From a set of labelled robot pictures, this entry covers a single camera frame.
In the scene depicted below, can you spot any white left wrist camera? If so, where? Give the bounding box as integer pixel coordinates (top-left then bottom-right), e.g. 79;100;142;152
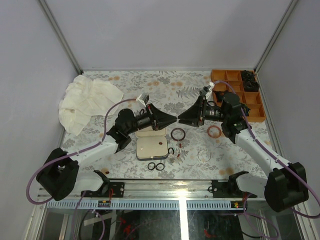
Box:
136;93;150;106

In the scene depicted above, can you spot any floral patterned tablecloth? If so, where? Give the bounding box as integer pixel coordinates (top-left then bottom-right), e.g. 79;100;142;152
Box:
79;71;265;180

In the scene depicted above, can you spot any aluminium mounting rail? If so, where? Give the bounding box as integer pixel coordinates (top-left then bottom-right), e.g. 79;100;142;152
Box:
45;179;264;212

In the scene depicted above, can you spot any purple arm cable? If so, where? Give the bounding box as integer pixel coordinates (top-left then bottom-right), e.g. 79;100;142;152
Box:
26;98;140;240
212;80;320;238

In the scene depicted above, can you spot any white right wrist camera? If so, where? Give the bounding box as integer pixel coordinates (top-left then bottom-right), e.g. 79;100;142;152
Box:
199;82;215;100

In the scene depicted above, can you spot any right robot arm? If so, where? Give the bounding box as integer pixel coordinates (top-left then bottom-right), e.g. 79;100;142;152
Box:
178;92;309;213

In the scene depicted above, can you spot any dark purple bangle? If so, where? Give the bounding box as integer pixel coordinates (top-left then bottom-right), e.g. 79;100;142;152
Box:
170;127;186;142

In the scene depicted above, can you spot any cream navy jewelry box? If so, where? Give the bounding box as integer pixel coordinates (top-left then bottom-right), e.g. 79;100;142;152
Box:
135;126;169;161

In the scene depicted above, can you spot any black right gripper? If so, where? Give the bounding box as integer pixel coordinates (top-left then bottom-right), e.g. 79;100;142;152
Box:
178;96;229;128

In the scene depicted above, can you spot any dark fabric flower in tray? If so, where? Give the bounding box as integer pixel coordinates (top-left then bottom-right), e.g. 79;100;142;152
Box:
240;70;260;92

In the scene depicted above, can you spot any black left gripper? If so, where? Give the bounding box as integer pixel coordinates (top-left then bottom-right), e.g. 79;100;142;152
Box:
127;104;178;136

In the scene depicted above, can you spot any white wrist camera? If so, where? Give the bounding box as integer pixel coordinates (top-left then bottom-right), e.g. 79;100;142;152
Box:
199;82;215;100
136;93;150;106

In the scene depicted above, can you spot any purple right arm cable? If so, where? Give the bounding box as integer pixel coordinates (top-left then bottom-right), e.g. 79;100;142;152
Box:
212;80;320;238

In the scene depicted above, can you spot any wooden compartment tray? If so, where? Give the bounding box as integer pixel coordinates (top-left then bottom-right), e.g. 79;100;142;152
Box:
210;69;266;123

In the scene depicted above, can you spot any silver hoop bangle right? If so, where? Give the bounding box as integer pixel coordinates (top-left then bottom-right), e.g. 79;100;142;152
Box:
197;149;212;163

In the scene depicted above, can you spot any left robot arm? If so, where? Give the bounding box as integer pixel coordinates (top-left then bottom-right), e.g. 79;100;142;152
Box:
35;104;177;201

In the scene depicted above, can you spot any orange bangle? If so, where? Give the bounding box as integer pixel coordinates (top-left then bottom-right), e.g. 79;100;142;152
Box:
206;125;222;139

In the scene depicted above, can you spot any white crumpled cloth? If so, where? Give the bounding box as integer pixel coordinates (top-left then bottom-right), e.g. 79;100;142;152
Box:
58;75;124;136

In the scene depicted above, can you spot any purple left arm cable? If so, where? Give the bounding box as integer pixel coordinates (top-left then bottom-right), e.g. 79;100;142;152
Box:
26;98;140;240

